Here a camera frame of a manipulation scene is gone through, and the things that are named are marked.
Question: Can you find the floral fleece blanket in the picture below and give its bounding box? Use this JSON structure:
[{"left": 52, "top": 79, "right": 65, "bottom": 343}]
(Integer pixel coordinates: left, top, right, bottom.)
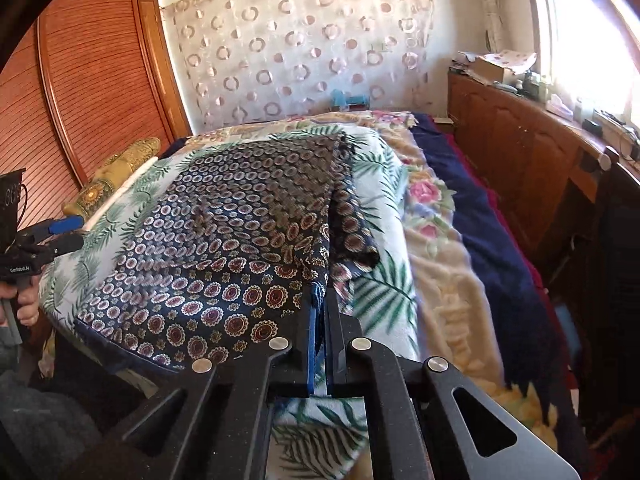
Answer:
[{"left": 192, "top": 110, "right": 556, "bottom": 431}]

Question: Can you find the circle print sheer curtain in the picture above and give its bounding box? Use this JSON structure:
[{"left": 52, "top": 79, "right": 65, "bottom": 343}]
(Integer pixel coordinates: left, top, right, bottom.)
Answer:
[{"left": 160, "top": 0, "right": 436, "bottom": 131}]

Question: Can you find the wooden sideboard cabinet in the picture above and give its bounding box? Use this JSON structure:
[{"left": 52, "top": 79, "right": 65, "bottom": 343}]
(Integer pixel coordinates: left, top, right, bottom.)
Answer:
[{"left": 445, "top": 72, "right": 640, "bottom": 271}]

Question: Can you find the white lace curtain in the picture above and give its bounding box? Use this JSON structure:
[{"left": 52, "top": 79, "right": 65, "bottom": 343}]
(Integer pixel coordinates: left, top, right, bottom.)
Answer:
[{"left": 467, "top": 0, "right": 506, "bottom": 48}]

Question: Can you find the tissue pack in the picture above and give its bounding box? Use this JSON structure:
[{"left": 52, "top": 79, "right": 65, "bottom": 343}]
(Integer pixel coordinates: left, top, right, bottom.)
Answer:
[{"left": 545, "top": 100, "right": 574, "bottom": 122}]

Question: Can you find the gold embroidered pillow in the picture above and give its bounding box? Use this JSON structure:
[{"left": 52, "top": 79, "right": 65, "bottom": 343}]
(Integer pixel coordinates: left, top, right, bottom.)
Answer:
[{"left": 62, "top": 135, "right": 162, "bottom": 216}]

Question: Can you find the person's left hand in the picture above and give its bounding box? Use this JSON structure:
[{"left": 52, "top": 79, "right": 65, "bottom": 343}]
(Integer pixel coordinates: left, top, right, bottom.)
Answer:
[{"left": 0, "top": 280, "right": 41, "bottom": 327}]

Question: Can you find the printed wrapping paper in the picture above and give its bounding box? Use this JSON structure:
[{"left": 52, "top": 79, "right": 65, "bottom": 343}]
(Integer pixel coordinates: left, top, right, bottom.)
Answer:
[{"left": 457, "top": 49, "right": 538, "bottom": 73}]

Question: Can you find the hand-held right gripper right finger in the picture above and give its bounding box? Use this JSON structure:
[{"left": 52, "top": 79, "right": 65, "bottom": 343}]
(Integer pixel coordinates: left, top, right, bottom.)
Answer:
[{"left": 325, "top": 285, "right": 581, "bottom": 480}]

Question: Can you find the navy medallion print garment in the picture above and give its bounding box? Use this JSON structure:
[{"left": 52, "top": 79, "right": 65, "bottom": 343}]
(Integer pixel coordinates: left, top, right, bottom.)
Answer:
[{"left": 72, "top": 132, "right": 383, "bottom": 376}]

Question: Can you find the wooden louvered wardrobe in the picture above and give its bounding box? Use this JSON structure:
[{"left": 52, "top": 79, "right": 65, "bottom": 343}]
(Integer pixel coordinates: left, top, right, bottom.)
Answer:
[{"left": 0, "top": 0, "right": 193, "bottom": 221}]

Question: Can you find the person's grey clothing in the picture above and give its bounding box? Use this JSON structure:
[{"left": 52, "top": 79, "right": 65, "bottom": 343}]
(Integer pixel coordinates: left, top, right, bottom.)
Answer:
[{"left": 0, "top": 369, "right": 106, "bottom": 480}]

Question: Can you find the navy blue blanket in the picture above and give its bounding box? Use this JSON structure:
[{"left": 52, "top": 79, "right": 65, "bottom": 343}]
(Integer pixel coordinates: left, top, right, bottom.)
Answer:
[{"left": 410, "top": 112, "right": 591, "bottom": 461}]

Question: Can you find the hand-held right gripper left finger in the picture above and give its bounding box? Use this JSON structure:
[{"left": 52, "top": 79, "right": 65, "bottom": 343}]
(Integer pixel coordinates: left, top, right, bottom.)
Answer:
[{"left": 65, "top": 280, "right": 323, "bottom": 480}]

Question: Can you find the window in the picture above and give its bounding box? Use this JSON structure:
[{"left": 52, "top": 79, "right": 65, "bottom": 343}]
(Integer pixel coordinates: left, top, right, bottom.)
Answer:
[{"left": 530, "top": 0, "right": 640, "bottom": 121}]

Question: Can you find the small blue toy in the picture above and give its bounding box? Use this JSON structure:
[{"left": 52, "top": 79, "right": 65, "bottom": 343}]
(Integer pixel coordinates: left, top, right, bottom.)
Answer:
[{"left": 330, "top": 89, "right": 371, "bottom": 112}]

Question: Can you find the palm leaf print sheet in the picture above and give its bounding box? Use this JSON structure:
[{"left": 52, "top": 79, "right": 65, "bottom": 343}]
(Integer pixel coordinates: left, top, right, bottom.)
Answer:
[{"left": 37, "top": 125, "right": 421, "bottom": 480}]

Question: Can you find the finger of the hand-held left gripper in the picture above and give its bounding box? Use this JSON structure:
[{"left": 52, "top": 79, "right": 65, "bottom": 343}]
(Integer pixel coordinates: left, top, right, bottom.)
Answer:
[
  {"left": 20, "top": 215, "right": 84, "bottom": 242},
  {"left": 30, "top": 233, "right": 86, "bottom": 264}
]

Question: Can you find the cardboard box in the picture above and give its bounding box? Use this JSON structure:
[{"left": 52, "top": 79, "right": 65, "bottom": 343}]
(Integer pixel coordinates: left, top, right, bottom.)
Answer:
[{"left": 472, "top": 56, "right": 516, "bottom": 84}]

